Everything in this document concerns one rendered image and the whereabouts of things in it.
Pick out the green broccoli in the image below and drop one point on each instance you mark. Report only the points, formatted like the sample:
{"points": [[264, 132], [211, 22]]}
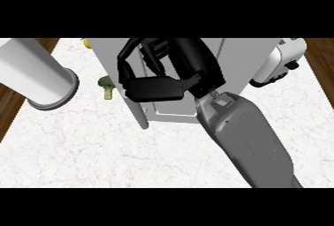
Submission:
{"points": [[107, 84]]}

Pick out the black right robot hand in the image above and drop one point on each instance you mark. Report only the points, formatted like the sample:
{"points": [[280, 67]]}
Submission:
{"points": [[157, 88]]}

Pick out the white cylinder with grey rim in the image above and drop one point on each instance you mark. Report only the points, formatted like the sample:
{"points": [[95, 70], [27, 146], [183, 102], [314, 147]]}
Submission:
{"points": [[30, 73]]}

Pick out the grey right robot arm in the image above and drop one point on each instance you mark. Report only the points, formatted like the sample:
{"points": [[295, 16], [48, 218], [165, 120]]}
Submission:
{"points": [[248, 138]]}

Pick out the grey cabinet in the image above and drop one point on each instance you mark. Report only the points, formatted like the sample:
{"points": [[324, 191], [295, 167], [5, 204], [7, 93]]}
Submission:
{"points": [[243, 58]]}

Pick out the grey cabinet door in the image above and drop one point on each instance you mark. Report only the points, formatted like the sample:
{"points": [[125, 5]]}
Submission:
{"points": [[109, 58]]}

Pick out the yellow fruit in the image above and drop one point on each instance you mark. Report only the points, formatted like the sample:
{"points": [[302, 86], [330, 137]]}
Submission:
{"points": [[88, 43]]}

